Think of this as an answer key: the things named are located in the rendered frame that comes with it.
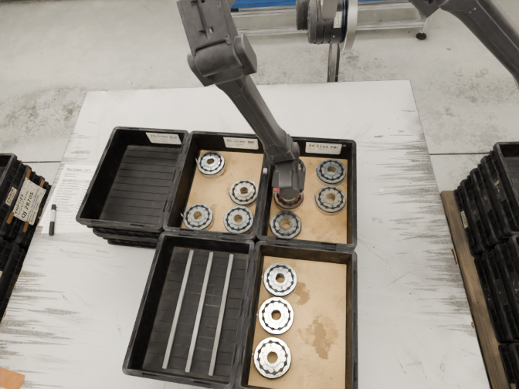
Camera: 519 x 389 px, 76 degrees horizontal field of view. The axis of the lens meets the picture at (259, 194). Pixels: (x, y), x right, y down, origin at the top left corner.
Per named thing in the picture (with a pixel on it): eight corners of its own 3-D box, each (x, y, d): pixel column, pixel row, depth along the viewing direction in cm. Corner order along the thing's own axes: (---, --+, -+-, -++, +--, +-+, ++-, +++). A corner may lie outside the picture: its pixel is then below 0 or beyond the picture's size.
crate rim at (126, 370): (163, 233, 106) (161, 230, 104) (256, 242, 102) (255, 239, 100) (123, 373, 87) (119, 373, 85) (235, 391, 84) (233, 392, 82)
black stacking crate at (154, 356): (173, 244, 114) (161, 231, 104) (257, 252, 111) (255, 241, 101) (138, 373, 96) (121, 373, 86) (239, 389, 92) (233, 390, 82)
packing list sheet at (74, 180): (61, 164, 148) (60, 164, 148) (111, 163, 146) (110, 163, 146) (35, 233, 133) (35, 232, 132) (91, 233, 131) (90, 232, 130)
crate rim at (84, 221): (117, 130, 128) (113, 125, 126) (191, 133, 124) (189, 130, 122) (77, 224, 110) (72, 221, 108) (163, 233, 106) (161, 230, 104)
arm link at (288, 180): (296, 138, 90) (266, 144, 93) (296, 174, 85) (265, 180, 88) (306, 162, 100) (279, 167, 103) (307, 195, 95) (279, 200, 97)
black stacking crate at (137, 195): (127, 144, 137) (115, 126, 127) (197, 149, 133) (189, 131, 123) (93, 235, 118) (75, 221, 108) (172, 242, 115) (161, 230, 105)
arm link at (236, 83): (242, 25, 57) (188, 42, 60) (242, 50, 54) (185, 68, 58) (301, 143, 94) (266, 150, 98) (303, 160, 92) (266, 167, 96)
